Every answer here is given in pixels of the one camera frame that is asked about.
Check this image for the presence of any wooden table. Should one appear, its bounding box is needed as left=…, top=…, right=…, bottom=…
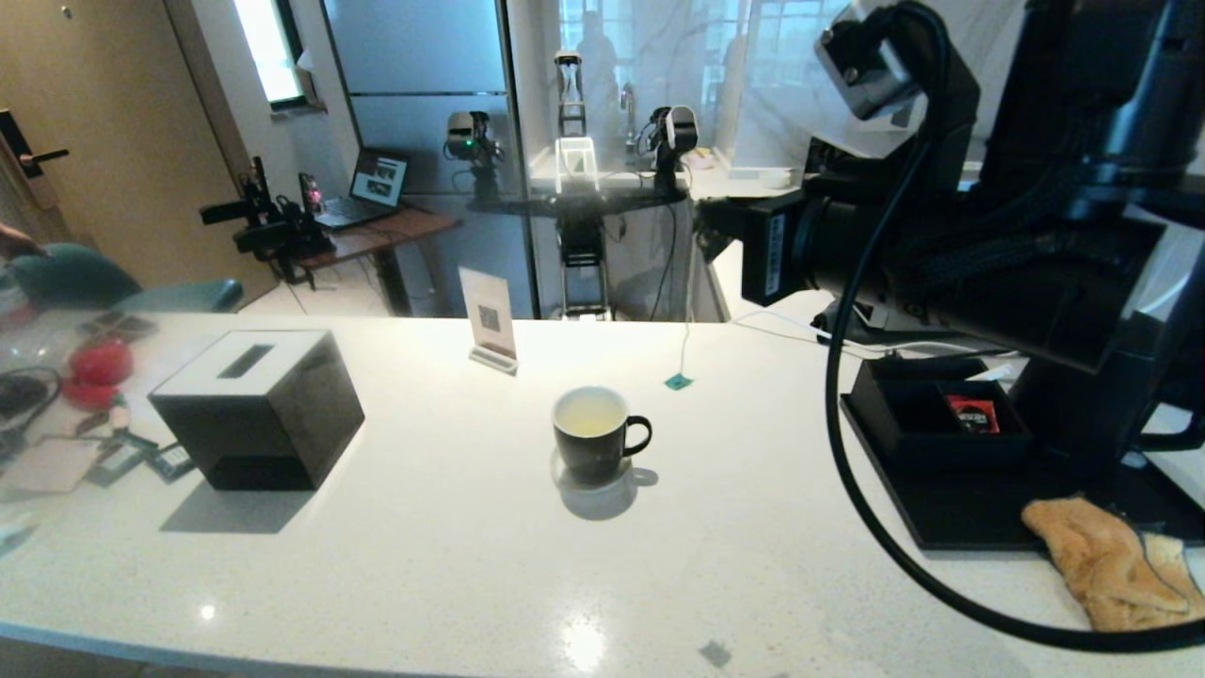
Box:
left=299, top=205, right=462, bottom=316

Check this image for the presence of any tea bag with tag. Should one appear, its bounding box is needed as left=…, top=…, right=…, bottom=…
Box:
left=664, top=247, right=698, bottom=393

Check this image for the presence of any black organizer box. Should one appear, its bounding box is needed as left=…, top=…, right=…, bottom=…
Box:
left=850, top=358, right=1034, bottom=472

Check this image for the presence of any wooden door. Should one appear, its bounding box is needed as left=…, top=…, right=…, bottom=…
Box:
left=0, top=0, right=279, bottom=312

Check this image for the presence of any black door handle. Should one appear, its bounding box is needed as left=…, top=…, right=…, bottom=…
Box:
left=0, top=111, right=72, bottom=182

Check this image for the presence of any silver refrigerator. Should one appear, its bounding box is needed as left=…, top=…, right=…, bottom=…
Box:
left=320, top=0, right=538, bottom=321

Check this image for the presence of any black ceramic mug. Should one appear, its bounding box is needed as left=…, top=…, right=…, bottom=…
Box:
left=552, top=386, right=652, bottom=487

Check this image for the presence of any bright window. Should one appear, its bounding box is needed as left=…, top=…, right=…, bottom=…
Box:
left=233, top=0, right=307, bottom=114

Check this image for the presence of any black tissue box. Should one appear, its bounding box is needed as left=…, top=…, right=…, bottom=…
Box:
left=149, top=330, right=366, bottom=492

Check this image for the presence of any red plush toy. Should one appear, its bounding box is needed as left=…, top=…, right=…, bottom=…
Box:
left=64, top=337, right=136, bottom=412

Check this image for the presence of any open laptop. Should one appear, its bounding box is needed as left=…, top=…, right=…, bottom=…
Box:
left=315, top=149, right=410, bottom=232

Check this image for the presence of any orange cloth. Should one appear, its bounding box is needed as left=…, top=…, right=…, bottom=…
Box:
left=1021, top=497, right=1205, bottom=634

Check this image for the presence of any QR code sign stand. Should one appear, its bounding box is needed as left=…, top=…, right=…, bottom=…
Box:
left=458, top=267, right=521, bottom=377

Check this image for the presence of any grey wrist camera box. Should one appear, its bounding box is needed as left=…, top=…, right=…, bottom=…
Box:
left=814, top=19, right=919, bottom=121

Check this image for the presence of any pale paper card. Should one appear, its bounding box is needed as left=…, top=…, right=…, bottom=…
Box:
left=0, top=438, right=100, bottom=495

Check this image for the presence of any black serving tray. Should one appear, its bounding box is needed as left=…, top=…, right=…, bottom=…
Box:
left=838, top=358, right=1205, bottom=552

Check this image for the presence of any black electric kettle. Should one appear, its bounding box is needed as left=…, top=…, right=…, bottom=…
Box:
left=1012, top=353, right=1205, bottom=481

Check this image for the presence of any robot behind glass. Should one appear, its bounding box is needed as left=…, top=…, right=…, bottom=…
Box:
left=444, top=52, right=702, bottom=321

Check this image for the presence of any teal chair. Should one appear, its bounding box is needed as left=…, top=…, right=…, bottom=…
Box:
left=9, top=243, right=244, bottom=314

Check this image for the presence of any dark card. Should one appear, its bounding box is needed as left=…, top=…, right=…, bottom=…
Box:
left=149, top=443, right=197, bottom=483
left=87, top=433, right=159, bottom=487

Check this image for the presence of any red coffee sachet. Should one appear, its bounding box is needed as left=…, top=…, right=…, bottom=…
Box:
left=946, top=394, right=1003, bottom=436

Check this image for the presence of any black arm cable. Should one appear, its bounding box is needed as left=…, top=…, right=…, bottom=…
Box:
left=825, top=0, right=1205, bottom=653

